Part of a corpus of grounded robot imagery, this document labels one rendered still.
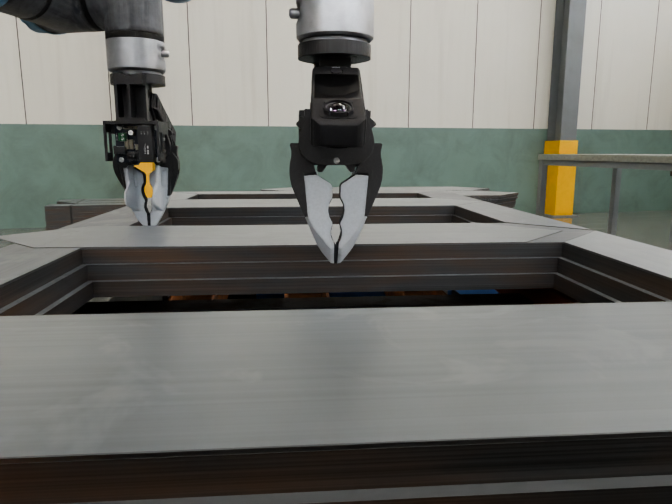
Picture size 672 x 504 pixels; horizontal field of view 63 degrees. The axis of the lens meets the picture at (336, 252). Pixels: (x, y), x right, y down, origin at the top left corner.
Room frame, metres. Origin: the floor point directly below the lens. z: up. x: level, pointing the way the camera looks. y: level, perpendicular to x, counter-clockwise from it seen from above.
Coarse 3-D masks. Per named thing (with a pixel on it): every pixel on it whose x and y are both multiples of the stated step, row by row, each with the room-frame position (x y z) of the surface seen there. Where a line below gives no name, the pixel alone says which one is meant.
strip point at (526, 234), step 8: (480, 224) 0.81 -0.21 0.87; (488, 224) 0.81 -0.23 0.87; (504, 232) 0.73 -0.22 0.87; (512, 232) 0.73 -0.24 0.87; (520, 232) 0.73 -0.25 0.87; (528, 232) 0.73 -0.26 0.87; (536, 232) 0.73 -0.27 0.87; (544, 232) 0.73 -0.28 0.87; (552, 232) 0.73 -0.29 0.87; (520, 240) 0.66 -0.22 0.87; (528, 240) 0.66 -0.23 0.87
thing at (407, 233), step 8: (376, 224) 0.81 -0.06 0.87; (384, 224) 0.81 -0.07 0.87; (392, 224) 0.81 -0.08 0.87; (400, 224) 0.81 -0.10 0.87; (408, 224) 0.81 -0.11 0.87; (416, 224) 0.81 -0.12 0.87; (424, 224) 0.81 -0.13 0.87; (384, 232) 0.73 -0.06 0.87; (392, 232) 0.73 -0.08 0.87; (400, 232) 0.73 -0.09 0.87; (408, 232) 0.73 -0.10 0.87; (416, 232) 0.73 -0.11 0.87; (424, 232) 0.73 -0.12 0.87; (432, 232) 0.73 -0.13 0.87; (392, 240) 0.66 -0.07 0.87; (400, 240) 0.66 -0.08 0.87; (408, 240) 0.66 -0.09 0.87; (416, 240) 0.66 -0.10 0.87; (424, 240) 0.66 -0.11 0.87; (432, 240) 0.66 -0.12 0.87; (440, 240) 0.66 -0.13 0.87; (448, 240) 0.66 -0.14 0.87
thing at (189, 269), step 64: (64, 256) 0.57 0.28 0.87; (128, 256) 0.62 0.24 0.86; (192, 256) 0.62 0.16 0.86; (256, 256) 0.63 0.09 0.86; (320, 256) 0.63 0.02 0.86; (384, 256) 0.64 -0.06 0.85; (448, 256) 0.65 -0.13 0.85; (512, 256) 0.65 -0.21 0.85; (576, 256) 0.62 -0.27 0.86; (320, 448) 0.19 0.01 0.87; (384, 448) 0.19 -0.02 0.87; (448, 448) 0.19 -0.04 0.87; (512, 448) 0.19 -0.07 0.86; (576, 448) 0.20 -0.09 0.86; (640, 448) 0.20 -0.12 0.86
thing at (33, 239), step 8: (32, 232) 0.73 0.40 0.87; (40, 232) 0.73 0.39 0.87; (48, 232) 0.73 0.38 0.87; (56, 232) 0.73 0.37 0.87; (64, 232) 0.72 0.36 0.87; (72, 232) 0.72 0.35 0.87; (8, 240) 0.66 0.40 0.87; (16, 240) 0.66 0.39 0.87; (24, 240) 0.66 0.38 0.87; (32, 240) 0.66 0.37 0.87; (40, 240) 0.66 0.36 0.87; (48, 240) 0.66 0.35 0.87
